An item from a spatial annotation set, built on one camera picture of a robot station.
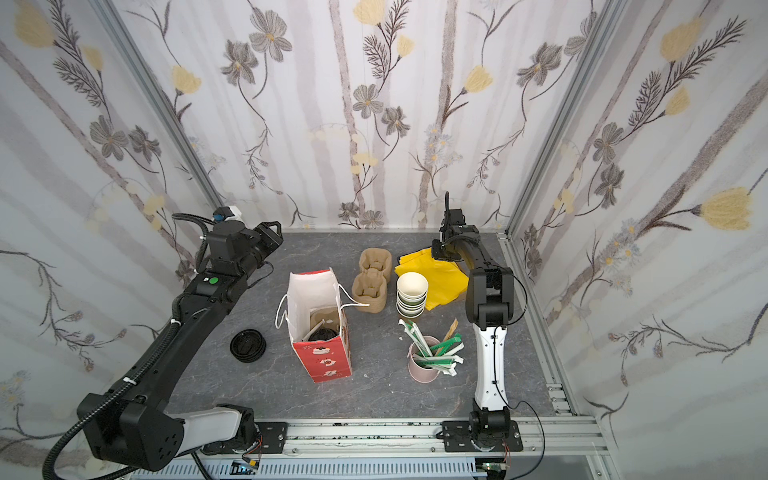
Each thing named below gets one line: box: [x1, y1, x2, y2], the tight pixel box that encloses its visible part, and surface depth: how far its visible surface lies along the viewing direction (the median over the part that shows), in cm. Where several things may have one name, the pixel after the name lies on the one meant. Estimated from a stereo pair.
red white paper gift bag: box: [275, 268, 370, 383], surface depth 80 cm
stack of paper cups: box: [396, 271, 429, 319], surface depth 85 cm
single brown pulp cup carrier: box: [307, 306, 340, 339], surface depth 95 cm
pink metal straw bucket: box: [408, 335, 441, 384], surface depth 81 cm
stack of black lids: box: [230, 329, 267, 364], surface depth 87 cm
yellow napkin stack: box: [394, 248, 469, 311], surface depth 104 cm
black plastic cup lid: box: [308, 328, 339, 341], surface depth 81 cm
